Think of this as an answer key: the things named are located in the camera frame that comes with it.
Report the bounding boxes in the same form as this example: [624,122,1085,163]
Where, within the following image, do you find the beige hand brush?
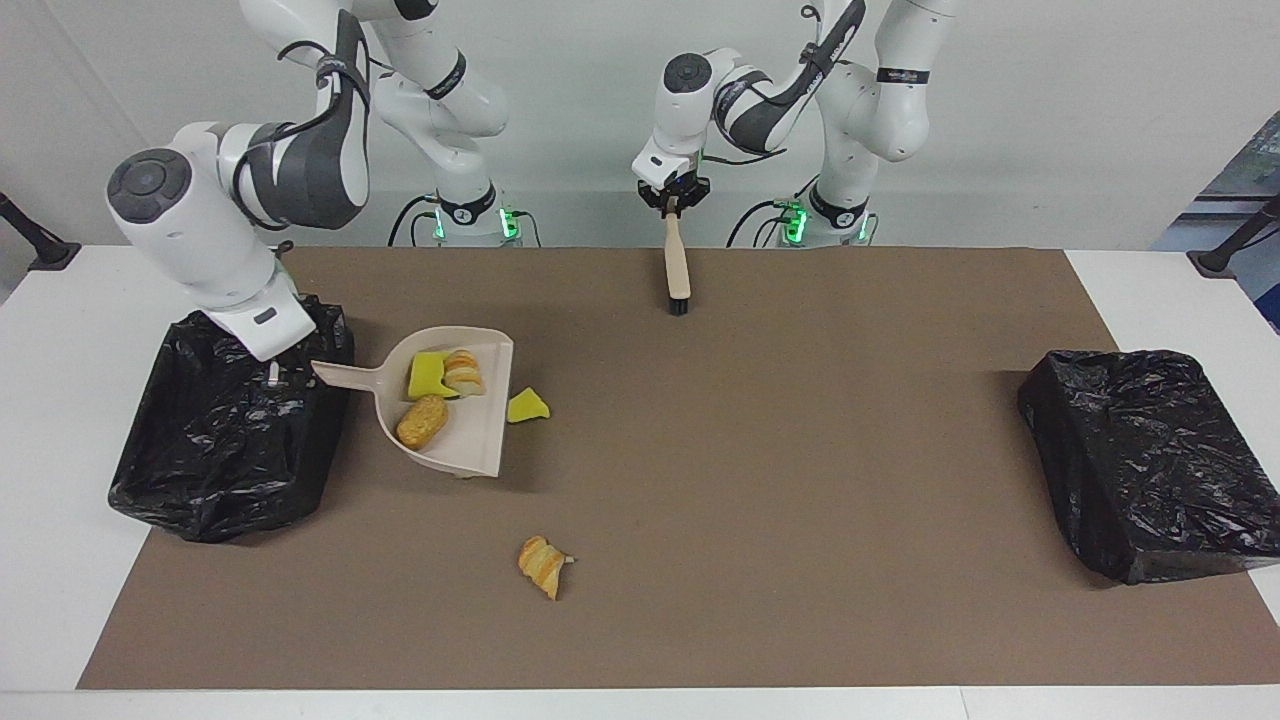
[664,196,693,318]

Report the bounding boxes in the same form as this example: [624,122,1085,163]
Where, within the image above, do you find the notched yellow sponge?
[408,351,451,399]

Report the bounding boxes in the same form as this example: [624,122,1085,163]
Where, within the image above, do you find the oval brown bread roll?
[396,394,450,450]

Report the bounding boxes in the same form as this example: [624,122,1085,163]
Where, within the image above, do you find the small croissant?
[443,348,487,398]

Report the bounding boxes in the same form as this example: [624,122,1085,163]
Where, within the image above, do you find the beige plastic dustpan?
[311,326,516,479]

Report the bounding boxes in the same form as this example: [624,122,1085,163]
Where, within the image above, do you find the striped torn croissant piece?
[517,535,577,602]

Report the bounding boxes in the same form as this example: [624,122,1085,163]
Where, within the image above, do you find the black bag lined bin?
[1017,348,1280,586]
[108,291,356,545]

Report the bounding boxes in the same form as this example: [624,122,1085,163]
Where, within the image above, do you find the brown table mat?
[78,247,1280,691]

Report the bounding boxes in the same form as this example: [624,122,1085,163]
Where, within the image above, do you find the black stand leg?
[0,192,82,272]
[1188,195,1280,279]

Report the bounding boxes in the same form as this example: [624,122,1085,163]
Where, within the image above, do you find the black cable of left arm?
[700,0,867,167]

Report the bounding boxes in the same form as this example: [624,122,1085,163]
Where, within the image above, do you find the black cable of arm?
[700,0,867,167]
[232,10,373,256]

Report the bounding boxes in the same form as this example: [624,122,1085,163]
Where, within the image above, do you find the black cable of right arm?
[232,10,373,256]

